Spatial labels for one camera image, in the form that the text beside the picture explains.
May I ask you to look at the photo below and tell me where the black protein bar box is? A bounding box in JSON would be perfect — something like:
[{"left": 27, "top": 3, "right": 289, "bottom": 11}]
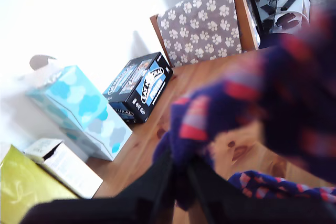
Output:
[{"left": 102, "top": 51, "right": 174, "bottom": 124}]

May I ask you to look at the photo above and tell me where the grey cloud tissue box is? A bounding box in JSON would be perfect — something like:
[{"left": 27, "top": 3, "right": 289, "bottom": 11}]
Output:
[{"left": 59, "top": 108, "right": 134, "bottom": 162}]

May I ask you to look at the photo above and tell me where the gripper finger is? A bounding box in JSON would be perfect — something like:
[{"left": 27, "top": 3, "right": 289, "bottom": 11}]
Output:
[
  {"left": 115, "top": 152, "right": 175, "bottom": 224},
  {"left": 186, "top": 164, "right": 250, "bottom": 224}
]

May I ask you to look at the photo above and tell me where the yellow kitchen roll pack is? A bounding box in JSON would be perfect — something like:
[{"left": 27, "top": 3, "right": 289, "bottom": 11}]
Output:
[{"left": 0, "top": 144, "right": 80, "bottom": 224}]

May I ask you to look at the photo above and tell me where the grey paw print blanket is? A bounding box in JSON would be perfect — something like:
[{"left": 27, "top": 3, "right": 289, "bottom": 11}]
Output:
[{"left": 156, "top": 0, "right": 257, "bottom": 68}]

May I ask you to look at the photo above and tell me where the blue cloud tissue box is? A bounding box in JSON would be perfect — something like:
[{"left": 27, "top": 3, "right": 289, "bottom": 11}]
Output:
[{"left": 25, "top": 65, "right": 110, "bottom": 133}]

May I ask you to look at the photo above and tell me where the purple pink patterned sock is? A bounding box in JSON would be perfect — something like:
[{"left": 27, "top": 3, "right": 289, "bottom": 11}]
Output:
[
  {"left": 153, "top": 6, "right": 336, "bottom": 210},
  {"left": 227, "top": 170, "right": 336, "bottom": 204}
]

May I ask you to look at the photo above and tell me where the white tissue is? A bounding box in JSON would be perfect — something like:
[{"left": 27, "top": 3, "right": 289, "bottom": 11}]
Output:
[{"left": 15, "top": 62, "right": 62, "bottom": 88}]

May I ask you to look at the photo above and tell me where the wooden chair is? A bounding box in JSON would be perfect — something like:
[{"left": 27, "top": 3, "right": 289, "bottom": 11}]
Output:
[{"left": 149, "top": 0, "right": 261, "bottom": 69}]

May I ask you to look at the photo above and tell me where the small white carton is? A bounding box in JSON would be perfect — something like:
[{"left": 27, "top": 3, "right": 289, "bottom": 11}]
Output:
[{"left": 23, "top": 137, "right": 103, "bottom": 200}]

